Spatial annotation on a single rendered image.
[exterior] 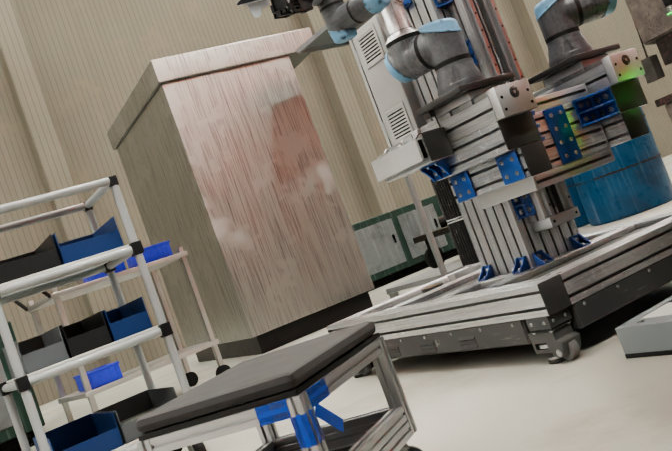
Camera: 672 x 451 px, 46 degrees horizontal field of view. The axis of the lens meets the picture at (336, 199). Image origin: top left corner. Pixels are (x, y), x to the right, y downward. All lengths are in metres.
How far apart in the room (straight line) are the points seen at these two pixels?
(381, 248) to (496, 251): 5.53
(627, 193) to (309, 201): 2.30
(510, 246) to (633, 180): 3.47
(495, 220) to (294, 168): 3.47
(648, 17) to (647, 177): 4.37
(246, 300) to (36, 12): 6.67
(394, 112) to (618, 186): 3.40
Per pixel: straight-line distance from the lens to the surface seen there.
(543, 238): 2.71
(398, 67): 2.55
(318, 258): 5.96
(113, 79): 11.30
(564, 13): 2.81
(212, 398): 1.43
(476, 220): 2.78
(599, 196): 6.15
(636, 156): 6.13
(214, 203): 5.75
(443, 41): 2.45
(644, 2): 10.27
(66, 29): 11.44
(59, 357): 2.73
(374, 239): 8.22
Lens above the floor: 0.50
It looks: 4 degrees up
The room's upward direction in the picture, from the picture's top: 20 degrees counter-clockwise
